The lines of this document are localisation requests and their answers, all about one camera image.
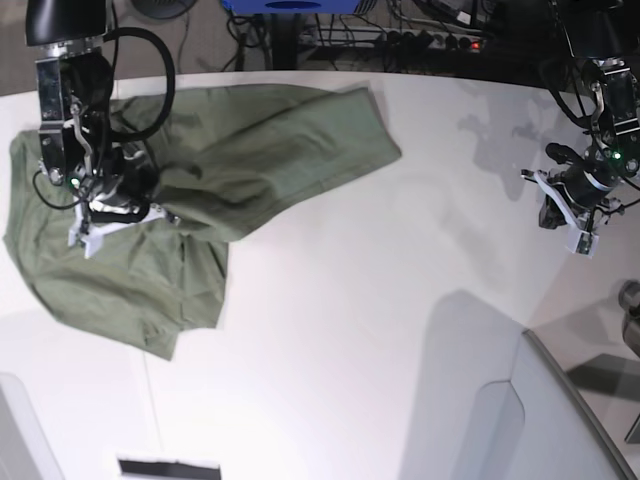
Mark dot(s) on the grey metal rail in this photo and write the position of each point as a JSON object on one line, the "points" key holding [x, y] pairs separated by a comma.
{"points": [[605, 444]]}

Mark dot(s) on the green t-shirt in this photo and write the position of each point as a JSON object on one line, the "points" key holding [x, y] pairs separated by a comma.
{"points": [[230, 160]]}

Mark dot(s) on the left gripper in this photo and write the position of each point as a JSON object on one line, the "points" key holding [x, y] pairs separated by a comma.
{"points": [[584, 185]]}

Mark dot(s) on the metal cylinder fixture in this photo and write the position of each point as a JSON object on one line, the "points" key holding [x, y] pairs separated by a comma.
{"points": [[628, 299]]}

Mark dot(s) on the blue box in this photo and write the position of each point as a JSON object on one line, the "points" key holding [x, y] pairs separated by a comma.
{"points": [[247, 7]]}

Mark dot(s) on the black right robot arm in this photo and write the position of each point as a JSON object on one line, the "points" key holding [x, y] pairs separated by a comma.
{"points": [[80, 151]]}

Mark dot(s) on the black table leg post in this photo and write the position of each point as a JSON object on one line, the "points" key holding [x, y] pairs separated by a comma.
{"points": [[284, 34]]}

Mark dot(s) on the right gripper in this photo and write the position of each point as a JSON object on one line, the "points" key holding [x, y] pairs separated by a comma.
{"points": [[126, 194]]}

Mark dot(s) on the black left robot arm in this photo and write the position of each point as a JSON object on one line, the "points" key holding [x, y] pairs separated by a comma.
{"points": [[597, 36]]}

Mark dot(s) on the black power strip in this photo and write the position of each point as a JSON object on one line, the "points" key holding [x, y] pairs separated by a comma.
{"points": [[420, 41]]}

